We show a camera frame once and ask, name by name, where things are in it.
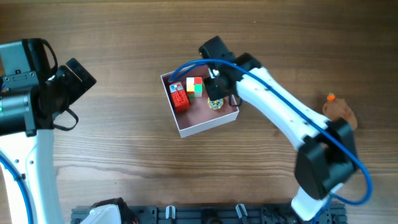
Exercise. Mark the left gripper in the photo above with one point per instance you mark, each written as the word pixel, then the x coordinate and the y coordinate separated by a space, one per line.
pixel 78 86

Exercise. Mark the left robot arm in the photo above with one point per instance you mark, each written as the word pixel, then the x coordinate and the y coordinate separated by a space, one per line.
pixel 33 94

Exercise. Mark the red toy truck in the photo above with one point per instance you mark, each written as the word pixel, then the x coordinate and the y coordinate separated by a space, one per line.
pixel 179 97

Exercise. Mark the yellow round ball toy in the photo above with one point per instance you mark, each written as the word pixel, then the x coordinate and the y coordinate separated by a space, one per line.
pixel 216 104

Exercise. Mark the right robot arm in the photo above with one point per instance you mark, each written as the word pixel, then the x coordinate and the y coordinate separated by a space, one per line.
pixel 326 152

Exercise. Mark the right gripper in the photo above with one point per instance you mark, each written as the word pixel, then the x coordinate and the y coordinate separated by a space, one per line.
pixel 211 93

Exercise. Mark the small colourful puzzle cube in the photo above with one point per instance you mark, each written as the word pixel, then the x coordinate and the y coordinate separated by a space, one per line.
pixel 194 87

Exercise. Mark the brown plush toy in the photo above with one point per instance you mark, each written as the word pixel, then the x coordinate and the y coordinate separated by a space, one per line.
pixel 336 108

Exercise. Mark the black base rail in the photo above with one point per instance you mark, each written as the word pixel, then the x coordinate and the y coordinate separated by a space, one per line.
pixel 266 214

